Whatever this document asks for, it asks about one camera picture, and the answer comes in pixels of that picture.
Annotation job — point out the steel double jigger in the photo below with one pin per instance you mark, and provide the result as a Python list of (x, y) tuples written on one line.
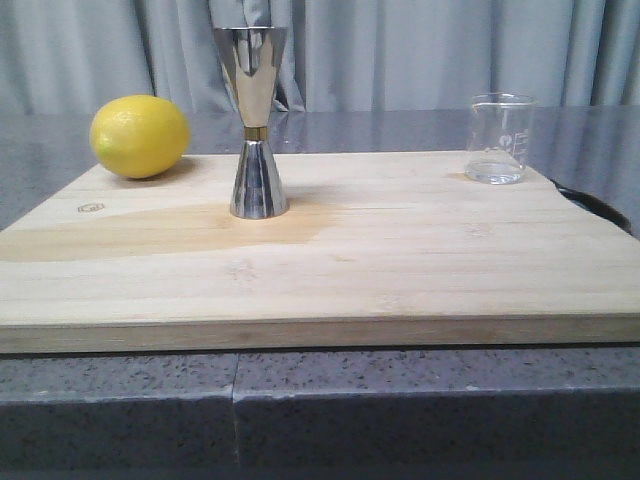
[(251, 58)]

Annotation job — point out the yellow lemon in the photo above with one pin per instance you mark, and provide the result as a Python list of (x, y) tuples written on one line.
[(139, 136)]

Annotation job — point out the wooden cutting board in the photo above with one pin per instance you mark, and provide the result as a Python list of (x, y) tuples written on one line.
[(394, 248)]

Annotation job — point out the small glass beaker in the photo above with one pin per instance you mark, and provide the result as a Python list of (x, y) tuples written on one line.
[(498, 142)]

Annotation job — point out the grey curtain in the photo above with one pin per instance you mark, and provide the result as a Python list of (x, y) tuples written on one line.
[(73, 56)]

